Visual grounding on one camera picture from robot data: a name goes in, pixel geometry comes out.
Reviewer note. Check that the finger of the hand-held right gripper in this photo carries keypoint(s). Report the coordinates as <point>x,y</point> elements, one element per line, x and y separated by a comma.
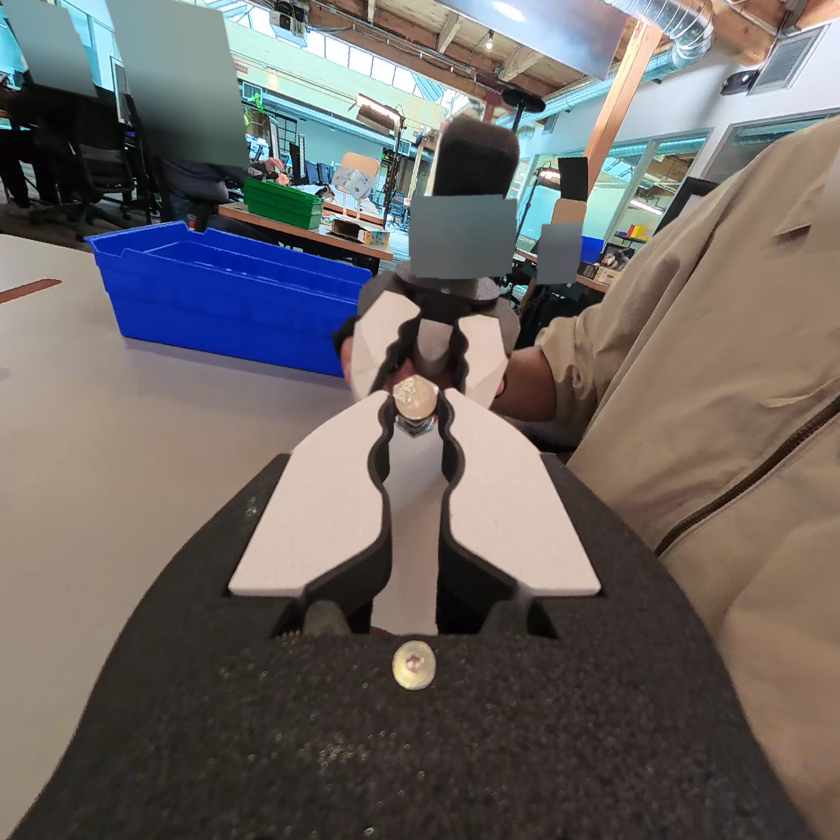
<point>485,361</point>
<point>377,341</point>

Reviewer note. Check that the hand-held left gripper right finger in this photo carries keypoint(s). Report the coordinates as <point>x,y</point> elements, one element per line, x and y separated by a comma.
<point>518,512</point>

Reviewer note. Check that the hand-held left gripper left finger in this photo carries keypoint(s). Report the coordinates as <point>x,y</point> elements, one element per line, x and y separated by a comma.
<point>308,512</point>

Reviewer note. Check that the steel hex bolt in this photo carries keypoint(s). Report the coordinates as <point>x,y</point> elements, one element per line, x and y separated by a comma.
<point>415,397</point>

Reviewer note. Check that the steel hex nut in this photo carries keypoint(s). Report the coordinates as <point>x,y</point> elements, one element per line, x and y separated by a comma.
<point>415,428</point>

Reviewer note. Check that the blue plastic bin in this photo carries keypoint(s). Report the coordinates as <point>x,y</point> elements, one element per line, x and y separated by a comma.
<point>229,308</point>

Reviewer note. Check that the person's right hand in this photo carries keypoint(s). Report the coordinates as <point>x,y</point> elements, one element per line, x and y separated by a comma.
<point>346,364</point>

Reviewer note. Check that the black floor lamp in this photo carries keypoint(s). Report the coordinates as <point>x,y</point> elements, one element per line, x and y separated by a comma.
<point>523,102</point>

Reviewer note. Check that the black office chair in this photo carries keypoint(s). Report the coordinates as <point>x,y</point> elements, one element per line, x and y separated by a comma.
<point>111,170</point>
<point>551,436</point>

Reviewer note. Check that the black flag panel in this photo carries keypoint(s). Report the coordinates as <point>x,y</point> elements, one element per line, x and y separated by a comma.
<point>572,180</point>

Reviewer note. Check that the wooden board document stand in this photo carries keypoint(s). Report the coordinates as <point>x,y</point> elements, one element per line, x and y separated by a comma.
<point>569,213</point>

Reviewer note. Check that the light panel on stand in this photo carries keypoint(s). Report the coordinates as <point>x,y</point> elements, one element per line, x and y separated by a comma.
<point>379,113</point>

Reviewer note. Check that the colourful cardboard box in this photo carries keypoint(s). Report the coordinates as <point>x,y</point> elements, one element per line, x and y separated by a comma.
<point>361,233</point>

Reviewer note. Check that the white tagged cube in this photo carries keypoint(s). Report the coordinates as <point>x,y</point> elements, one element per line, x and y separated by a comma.
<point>351,180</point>

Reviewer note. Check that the wooden table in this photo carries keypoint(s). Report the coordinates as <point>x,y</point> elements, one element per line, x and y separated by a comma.
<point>302,235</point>

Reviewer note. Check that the stack of green bins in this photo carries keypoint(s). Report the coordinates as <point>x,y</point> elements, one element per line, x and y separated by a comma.
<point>282,203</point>

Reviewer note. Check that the silver ventilation duct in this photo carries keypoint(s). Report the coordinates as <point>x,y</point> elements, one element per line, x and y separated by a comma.
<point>656,26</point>

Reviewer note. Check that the wall vent grille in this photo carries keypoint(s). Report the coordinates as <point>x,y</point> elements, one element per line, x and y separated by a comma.
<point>794,59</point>

